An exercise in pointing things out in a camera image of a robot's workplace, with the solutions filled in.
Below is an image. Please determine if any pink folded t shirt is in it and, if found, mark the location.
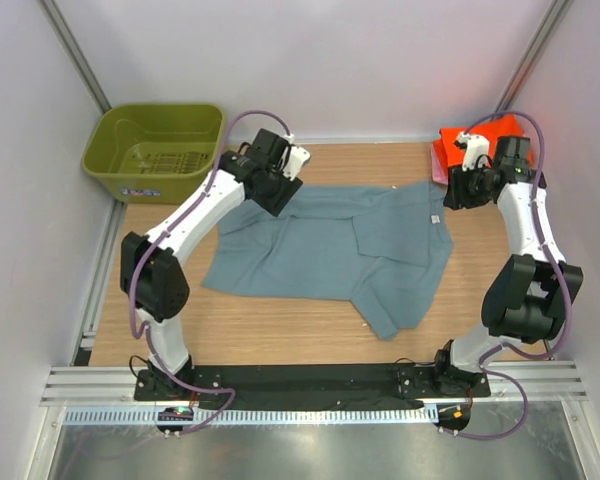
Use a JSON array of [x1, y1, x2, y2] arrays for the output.
[[430, 139, 448, 186]]

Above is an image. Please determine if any grey-blue t shirt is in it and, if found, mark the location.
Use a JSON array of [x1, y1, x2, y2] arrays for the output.
[[203, 181, 453, 340]]

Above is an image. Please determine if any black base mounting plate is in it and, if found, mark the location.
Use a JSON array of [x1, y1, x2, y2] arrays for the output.
[[133, 363, 492, 412]]

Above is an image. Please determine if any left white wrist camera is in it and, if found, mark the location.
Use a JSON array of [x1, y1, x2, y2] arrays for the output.
[[281, 144, 311, 180]]

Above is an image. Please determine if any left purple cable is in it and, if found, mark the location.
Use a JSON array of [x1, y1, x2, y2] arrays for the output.
[[129, 109, 297, 437]]

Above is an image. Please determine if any white slotted cable duct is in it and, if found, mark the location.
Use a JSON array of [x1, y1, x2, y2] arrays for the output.
[[63, 404, 438, 427]]

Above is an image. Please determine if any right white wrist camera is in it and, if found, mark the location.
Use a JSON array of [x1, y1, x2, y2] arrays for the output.
[[454, 132, 490, 172]]

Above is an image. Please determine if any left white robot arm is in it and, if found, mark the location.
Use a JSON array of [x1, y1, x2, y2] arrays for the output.
[[120, 129, 311, 400]]

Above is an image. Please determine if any orange folded t shirt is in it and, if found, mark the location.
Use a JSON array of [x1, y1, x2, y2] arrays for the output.
[[433, 114, 525, 177]]

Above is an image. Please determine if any olive green plastic basket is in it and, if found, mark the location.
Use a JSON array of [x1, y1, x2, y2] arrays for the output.
[[81, 103, 225, 205]]

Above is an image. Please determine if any aluminium frame rail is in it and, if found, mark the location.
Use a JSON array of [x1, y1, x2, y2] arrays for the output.
[[41, 361, 586, 411]]

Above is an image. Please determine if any left corner aluminium post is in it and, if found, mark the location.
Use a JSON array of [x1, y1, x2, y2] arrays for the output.
[[38, 0, 111, 114]]

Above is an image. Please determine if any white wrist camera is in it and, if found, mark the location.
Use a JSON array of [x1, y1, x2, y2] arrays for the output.
[[281, 144, 311, 180], [454, 132, 490, 172]]

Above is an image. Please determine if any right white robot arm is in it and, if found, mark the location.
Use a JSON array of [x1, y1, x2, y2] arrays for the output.
[[430, 132, 584, 396]]

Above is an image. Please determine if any right corner aluminium post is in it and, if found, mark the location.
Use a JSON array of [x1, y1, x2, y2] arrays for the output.
[[495, 0, 573, 112]]

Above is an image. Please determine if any corner aluminium post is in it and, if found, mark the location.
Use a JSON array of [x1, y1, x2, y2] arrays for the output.
[[495, 0, 573, 112], [38, 0, 111, 114]]

